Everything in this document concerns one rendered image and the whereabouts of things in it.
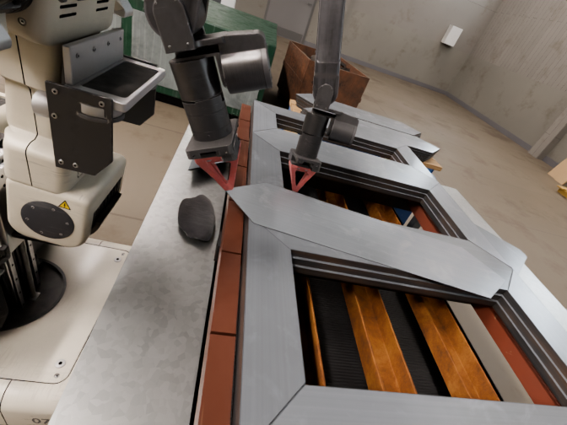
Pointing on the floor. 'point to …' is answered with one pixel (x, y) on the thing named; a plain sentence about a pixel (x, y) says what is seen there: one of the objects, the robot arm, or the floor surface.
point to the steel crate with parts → (302, 54)
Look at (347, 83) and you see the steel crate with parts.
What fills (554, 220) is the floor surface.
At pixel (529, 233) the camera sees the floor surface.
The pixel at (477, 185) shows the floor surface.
